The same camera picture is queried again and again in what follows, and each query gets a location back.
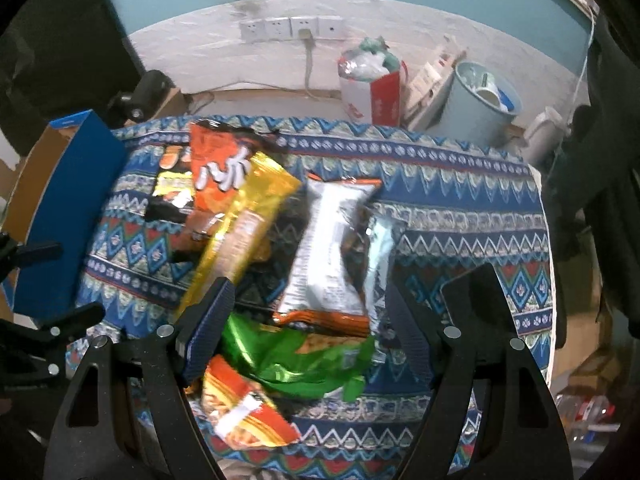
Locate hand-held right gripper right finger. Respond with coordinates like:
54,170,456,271
385,282,573,480

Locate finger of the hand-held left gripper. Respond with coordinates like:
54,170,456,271
0,232,63,281
0,302,106,391

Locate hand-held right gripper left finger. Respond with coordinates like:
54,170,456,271
45,277,236,480

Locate blue cardboard box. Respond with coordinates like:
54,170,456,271
0,110,128,321

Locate red and yellow snack packet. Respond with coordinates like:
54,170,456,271
200,355,301,448

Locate green snack packet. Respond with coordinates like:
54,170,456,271
220,312,376,401

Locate narrow silver-blue snack packet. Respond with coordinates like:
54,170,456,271
360,205,406,361

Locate gold snack packet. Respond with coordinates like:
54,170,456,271
175,152,303,318

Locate silver snack packet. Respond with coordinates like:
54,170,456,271
272,175,383,336

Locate black snack packet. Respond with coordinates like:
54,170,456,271
145,142,201,226

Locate orange snack packet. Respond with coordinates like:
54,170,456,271
187,120,281,256

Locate patterned blue tablecloth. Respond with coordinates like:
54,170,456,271
75,112,556,480

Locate clear plastic bottles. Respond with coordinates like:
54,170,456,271
554,394,617,442

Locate black cylindrical device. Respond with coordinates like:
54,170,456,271
107,71,173,127

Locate dark cabinet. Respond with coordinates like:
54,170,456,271
0,0,147,157

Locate brown cardboard box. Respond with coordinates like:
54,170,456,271
125,87,190,123

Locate light blue bin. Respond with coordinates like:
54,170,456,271
430,60,523,147

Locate red and white paper bag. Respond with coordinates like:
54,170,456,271
339,71,407,126

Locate white plastic jug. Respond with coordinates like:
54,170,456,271
522,107,571,162

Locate white cartons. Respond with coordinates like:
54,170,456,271
402,35,468,122

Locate white paper cup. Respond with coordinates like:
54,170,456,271
472,72,502,107

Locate dark cloth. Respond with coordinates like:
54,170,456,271
542,10,640,313

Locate crumpled plastic wrappers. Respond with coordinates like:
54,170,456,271
337,35,408,83

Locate grey power cable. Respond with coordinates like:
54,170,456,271
298,30,332,103

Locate white wall socket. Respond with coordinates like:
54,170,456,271
291,16,318,41
317,16,346,41
240,19,266,43
264,17,292,42

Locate light blue cord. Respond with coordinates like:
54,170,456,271
574,5,599,103

